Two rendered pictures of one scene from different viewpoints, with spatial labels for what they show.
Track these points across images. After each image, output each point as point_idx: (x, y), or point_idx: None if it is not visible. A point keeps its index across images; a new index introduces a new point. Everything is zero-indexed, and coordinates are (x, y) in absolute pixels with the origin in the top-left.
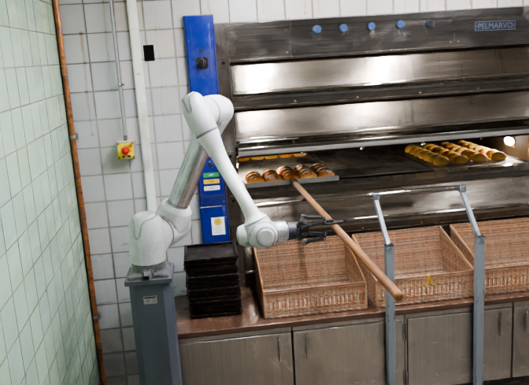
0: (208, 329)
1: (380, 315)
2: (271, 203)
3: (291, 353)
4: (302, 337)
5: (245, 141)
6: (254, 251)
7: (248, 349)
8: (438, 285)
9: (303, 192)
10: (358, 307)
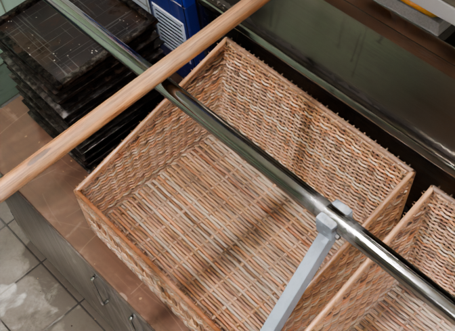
0: (5, 168)
1: None
2: (93, 36)
3: (120, 311)
4: (129, 311)
5: None
6: (198, 63)
7: (61, 244)
8: None
9: (154, 64)
10: None
